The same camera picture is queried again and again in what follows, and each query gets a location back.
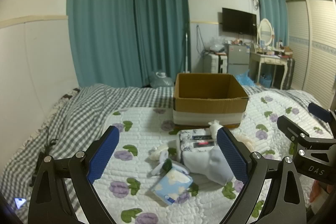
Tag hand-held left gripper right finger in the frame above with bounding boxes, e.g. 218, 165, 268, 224
217, 126, 307, 224

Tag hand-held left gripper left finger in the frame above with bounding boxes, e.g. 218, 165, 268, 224
28, 125, 120, 224

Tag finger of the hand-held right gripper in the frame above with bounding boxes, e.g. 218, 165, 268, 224
277, 115, 311, 141
308, 102, 336, 125

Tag cream cloth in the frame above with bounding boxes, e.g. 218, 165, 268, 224
234, 135, 257, 153

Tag floral tissue pack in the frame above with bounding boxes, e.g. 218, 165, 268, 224
178, 129, 219, 162

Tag white plush toy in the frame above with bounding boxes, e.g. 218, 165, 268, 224
148, 144, 176, 178

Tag cardboard box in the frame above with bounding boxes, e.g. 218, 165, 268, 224
172, 72, 249, 128

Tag light blue cloud-print packet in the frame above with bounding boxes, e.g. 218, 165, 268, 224
151, 158, 194, 206

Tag person's right hand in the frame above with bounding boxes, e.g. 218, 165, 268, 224
309, 179, 328, 211

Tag blue basket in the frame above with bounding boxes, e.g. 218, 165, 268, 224
259, 73, 273, 88

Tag floral quilted blanket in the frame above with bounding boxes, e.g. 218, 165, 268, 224
62, 90, 336, 224

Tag white louvered wardrobe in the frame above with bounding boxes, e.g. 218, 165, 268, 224
286, 0, 336, 109

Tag brown patterned pillow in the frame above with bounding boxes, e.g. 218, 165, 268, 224
59, 88, 80, 102

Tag white dressing table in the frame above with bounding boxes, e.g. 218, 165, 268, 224
248, 51, 289, 90

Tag grey small fridge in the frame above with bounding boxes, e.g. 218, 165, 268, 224
224, 43, 250, 73

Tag clear water jug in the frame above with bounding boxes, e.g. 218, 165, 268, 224
149, 70, 175, 88

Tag white oval vanity mirror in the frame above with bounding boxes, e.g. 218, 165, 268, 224
257, 18, 275, 48

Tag small lit device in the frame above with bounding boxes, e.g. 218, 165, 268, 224
14, 197, 27, 210

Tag white suitcase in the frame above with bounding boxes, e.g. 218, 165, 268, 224
203, 53, 227, 73

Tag clear plastic bag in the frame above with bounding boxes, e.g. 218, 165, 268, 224
209, 36, 225, 53

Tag narrow teal curtain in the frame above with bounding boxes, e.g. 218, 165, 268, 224
253, 0, 289, 48

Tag wide teal curtain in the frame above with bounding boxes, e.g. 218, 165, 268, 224
66, 0, 135, 88

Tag black cable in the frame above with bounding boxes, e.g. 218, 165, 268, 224
30, 126, 60, 186

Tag black wall television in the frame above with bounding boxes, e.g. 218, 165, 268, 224
222, 7, 257, 36

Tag black wall cables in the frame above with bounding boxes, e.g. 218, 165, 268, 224
196, 25, 208, 57

